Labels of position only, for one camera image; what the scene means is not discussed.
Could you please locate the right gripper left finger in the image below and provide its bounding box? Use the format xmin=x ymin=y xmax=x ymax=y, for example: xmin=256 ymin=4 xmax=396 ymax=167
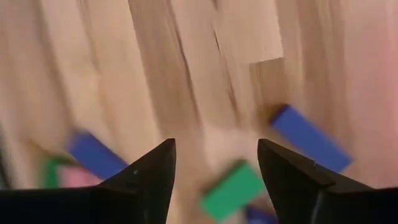
xmin=0 ymin=138 xmax=177 ymax=224

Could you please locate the pink wooden block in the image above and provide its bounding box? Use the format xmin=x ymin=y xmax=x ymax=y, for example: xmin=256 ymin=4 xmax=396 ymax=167
xmin=58 ymin=166 xmax=105 ymax=189

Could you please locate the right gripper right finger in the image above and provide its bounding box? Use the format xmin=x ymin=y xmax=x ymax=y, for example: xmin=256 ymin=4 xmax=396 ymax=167
xmin=257 ymin=138 xmax=398 ymax=224

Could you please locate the blue wooden block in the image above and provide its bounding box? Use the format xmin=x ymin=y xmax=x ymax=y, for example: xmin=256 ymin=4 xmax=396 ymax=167
xmin=245 ymin=205 xmax=279 ymax=224
xmin=67 ymin=130 xmax=130 ymax=181
xmin=269 ymin=104 xmax=354 ymax=174

